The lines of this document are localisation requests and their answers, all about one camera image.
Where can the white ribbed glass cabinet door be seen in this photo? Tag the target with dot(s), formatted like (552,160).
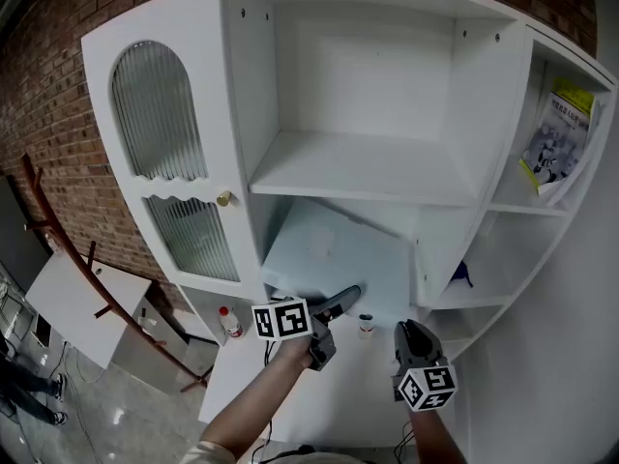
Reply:
(220,138)

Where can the person's light shirt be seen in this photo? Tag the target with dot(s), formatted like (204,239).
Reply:
(213,455)

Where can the white desk hutch cabinet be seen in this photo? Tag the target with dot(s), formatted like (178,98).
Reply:
(367,75)

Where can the yellow and grey cover book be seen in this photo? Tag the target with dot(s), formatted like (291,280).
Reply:
(556,138)

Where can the white bottle with red label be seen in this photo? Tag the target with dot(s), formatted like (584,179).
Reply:
(231,324)

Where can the blue cloth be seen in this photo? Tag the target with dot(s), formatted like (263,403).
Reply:
(462,273)

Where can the brass door knob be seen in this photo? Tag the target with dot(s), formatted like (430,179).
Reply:
(224,198)

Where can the white plastic bottle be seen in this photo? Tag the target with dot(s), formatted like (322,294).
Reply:
(147,324)

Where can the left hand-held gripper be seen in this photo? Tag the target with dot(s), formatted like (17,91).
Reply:
(280,319)

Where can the small white table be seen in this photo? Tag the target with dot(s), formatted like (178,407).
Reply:
(82,302)

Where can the white book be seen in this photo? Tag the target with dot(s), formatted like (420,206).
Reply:
(578,177)

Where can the person's dark trousers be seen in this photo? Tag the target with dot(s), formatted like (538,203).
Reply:
(295,451)

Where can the open wooden drawer box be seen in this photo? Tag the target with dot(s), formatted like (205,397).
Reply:
(42,330)

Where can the brown wooden coat rack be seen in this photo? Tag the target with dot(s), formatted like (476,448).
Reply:
(77,259)

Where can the clear water bottle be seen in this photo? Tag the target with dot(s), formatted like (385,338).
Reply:
(366,326)

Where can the grey panel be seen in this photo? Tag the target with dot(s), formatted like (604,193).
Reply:
(19,240)

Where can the person's left forearm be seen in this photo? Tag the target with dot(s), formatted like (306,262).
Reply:
(251,404)

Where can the light blue box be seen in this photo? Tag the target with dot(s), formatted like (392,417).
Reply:
(338,259)

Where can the person's right forearm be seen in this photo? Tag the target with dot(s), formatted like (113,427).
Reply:
(435,438)

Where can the person's left hand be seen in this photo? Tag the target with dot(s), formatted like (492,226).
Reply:
(297,353)

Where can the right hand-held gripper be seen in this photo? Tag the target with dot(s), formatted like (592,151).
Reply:
(425,387)

